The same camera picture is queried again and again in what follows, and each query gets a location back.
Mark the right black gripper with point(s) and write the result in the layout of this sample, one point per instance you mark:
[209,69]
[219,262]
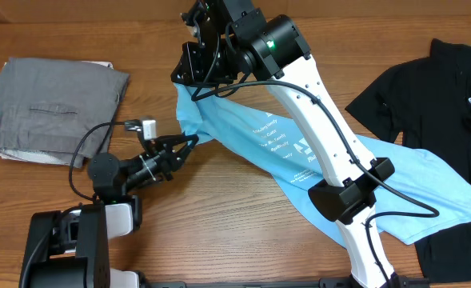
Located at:
[191,62]

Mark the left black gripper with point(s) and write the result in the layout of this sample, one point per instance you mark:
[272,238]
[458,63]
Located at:
[165,156]

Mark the light blue printed t-shirt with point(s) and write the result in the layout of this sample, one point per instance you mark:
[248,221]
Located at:
[276,145]

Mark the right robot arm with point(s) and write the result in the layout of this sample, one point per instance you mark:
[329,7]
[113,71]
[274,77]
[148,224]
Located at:
[274,54]

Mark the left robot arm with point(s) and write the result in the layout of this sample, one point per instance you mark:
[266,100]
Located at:
[70,248]

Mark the folded grey trousers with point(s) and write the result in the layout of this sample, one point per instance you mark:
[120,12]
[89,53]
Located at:
[57,111]

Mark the black polo shirt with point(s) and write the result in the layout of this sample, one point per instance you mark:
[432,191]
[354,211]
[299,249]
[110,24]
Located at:
[428,102]

